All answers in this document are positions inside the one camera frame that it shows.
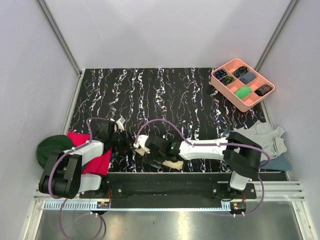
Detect beige cloth napkin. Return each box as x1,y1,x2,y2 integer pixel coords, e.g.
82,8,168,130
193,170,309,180
142,153,184,170

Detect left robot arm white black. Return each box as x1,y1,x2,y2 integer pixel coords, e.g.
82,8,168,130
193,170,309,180
38,117,134,199

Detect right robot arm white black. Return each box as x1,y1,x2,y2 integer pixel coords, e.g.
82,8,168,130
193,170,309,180
134,132,262,199

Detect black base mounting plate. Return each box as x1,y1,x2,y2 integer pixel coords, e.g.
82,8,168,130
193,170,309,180
79,172,257,200

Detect red folded cloth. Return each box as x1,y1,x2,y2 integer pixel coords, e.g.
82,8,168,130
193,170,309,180
67,131,113,176

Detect dark green baseball cap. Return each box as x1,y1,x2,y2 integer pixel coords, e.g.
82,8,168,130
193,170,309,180
36,131,90,169

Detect yellow patterned rolled sock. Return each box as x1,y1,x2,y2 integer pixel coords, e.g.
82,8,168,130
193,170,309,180
220,75,235,86

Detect blue patterned rolled sock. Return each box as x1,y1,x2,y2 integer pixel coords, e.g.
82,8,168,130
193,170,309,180
213,69,228,80

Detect green rolled sock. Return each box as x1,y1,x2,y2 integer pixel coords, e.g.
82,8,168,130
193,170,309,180
234,86,252,100

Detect pink divided tray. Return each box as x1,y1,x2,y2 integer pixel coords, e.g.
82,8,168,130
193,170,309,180
210,58,275,112

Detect grey t-shirt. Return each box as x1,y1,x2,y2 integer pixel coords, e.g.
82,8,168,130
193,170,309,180
235,121,287,160

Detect grey-blue rolled sock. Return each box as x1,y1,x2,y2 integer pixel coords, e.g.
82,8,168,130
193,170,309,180
239,72,257,85

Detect dark multicolour rolled sock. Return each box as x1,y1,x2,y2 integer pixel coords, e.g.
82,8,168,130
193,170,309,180
233,65,249,79

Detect dark brown rolled sock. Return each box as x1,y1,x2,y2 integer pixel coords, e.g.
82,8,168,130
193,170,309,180
254,84,273,97

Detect blue folded cloth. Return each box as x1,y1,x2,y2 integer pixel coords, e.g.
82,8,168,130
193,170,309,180
221,131,293,172

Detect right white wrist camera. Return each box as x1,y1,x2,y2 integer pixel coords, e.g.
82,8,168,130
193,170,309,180
133,134,150,156

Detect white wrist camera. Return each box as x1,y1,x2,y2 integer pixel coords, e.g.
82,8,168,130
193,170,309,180
133,134,150,156
111,116,126,132

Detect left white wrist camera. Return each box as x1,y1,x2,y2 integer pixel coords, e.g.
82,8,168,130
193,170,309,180
111,116,126,132

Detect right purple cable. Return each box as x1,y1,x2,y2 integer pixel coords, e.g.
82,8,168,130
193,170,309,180
133,118,272,217

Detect aluminium frame rail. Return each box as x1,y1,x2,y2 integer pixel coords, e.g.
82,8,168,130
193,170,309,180
36,0,82,76

